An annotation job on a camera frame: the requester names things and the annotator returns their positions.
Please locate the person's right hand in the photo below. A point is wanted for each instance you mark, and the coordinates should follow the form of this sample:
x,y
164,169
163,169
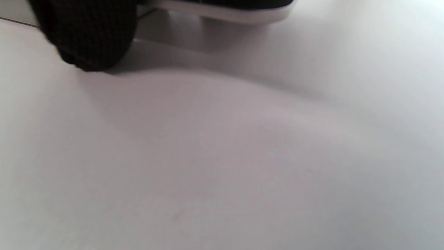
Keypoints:
x,y
90,34

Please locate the grey right hand controller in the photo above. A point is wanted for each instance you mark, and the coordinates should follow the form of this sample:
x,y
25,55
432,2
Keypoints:
x,y
225,12

